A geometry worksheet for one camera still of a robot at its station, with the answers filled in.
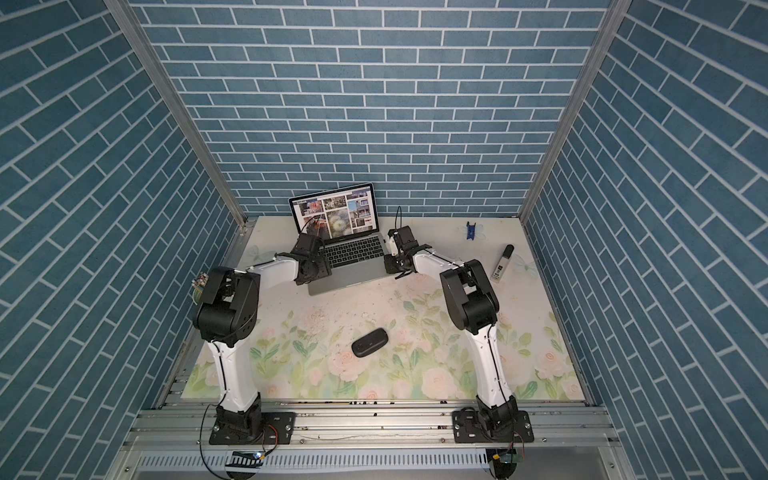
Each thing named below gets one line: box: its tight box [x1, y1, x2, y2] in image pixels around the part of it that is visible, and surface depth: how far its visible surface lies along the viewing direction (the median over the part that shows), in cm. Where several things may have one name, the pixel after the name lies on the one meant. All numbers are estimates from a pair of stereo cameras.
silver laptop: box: [288, 183, 389, 296], surface depth 110 cm
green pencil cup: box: [191, 272, 209, 305], surface depth 82 cm
